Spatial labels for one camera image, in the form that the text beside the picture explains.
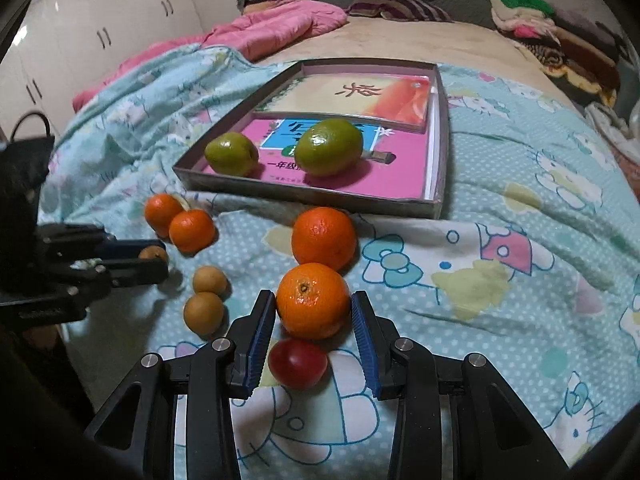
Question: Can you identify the pile of folded clothes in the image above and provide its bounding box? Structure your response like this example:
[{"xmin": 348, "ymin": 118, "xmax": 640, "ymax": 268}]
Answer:
[{"xmin": 490, "ymin": 0, "xmax": 626, "ymax": 106}]

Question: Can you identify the light blue cartoon blanket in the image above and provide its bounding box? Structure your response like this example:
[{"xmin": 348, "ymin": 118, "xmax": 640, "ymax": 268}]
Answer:
[{"xmin": 37, "ymin": 45, "xmax": 640, "ymax": 471}]

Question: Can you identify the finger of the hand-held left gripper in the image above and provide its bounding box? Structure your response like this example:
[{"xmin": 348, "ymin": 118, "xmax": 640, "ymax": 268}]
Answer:
[
  {"xmin": 72, "ymin": 259, "xmax": 169, "ymax": 289},
  {"xmin": 37, "ymin": 222, "xmax": 167, "ymax": 266}
]

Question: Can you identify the white wardrobe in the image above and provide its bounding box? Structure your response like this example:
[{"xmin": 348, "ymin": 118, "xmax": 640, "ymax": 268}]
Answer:
[{"xmin": 0, "ymin": 0, "xmax": 211, "ymax": 136}]

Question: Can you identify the green mango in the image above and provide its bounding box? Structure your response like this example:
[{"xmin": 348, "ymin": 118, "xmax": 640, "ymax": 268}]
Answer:
[
  {"xmin": 205, "ymin": 132, "xmax": 260, "ymax": 177},
  {"xmin": 294, "ymin": 118, "xmax": 364, "ymax": 177}
]

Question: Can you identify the shallow cardboard box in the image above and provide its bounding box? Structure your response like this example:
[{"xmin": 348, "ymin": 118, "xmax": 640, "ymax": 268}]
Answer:
[{"xmin": 172, "ymin": 59, "xmax": 449, "ymax": 220}]

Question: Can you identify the pink quilt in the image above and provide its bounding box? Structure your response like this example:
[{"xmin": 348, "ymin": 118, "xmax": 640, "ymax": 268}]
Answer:
[{"xmin": 72, "ymin": 0, "xmax": 348, "ymax": 113}]

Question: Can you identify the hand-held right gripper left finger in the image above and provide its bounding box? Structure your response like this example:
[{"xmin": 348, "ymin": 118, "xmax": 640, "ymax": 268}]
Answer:
[{"xmin": 84, "ymin": 290, "xmax": 277, "ymax": 480}]

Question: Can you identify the striped pillow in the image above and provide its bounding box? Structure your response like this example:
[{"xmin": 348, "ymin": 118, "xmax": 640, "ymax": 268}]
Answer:
[{"xmin": 347, "ymin": 0, "xmax": 453, "ymax": 23}]

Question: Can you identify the beige bed sheet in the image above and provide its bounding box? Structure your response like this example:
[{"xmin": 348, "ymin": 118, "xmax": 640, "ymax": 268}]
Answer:
[{"xmin": 252, "ymin": 14, "xmax": 576, "ymax": 111}]

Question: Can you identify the red cherry tomato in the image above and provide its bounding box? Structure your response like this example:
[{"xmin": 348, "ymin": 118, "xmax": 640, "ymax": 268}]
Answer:
[{"xmin": 268, "ymin": 338, "xmax": 329, "ymax": 391}]

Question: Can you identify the left green mango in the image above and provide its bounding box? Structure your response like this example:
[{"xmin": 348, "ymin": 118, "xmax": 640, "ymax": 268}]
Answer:
[{"xmin": 205, "ymin": 132, "xmax": 260, "ymax": 177}]

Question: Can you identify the small tangerine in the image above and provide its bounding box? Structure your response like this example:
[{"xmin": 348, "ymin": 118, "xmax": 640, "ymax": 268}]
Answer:
[
  {"xmin": 144, "ymin": 193, "xmax": 185, "ymax": 238},
  {"xmin": 168, "ymin": 208, "xmax": 217, "ymax": 254}
]

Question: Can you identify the grey white cloth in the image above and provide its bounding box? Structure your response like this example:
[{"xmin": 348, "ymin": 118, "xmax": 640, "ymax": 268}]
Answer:
[{"xmin": 585, "ymin": 102, "xmax": 640, "ymax": 161}]

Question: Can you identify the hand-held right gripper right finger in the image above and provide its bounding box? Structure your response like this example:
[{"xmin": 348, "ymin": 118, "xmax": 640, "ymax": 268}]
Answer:
[{"xmin": 350, "ymin": 290, "xmax": 571, "ymax": 480}]

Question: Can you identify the orange cover booklet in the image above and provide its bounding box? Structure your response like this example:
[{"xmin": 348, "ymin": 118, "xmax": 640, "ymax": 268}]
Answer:
[{"xmin": 255, "ymin": 72, "xmax": 433, "ymax": 133}]

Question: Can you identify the centre green mango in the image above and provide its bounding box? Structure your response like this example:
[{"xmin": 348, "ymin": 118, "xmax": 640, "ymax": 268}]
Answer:
[{"xmin": 294, "ymin": 118, "xmax": 364, "ymax": 177}]

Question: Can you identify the large orange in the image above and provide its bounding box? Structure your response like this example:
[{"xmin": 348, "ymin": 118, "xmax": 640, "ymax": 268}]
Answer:
[
  {"xmin": 276, "ymin": 262, "xmax": 352, "ymax": 340},
  {"xmin": 291, "ymin": 206, "xmax": 358, "ymax": 273}
]

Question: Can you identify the pink workbook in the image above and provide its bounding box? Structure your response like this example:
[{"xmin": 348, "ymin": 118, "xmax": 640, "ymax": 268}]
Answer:
[{"xmin": 202, "ymin": 119, "xmax": 433, "ymax": 196}]

